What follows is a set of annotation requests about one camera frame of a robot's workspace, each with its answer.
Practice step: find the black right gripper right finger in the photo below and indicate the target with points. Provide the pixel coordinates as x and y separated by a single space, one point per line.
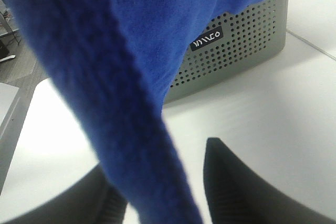
236 194

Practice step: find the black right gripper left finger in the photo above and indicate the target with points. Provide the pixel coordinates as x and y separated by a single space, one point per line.
90 200

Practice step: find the blue microfibre towel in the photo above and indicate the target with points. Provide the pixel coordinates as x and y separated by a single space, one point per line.
113 62

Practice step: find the grey perforated plastic basket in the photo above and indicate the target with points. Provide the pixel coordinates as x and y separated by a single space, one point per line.
231 44

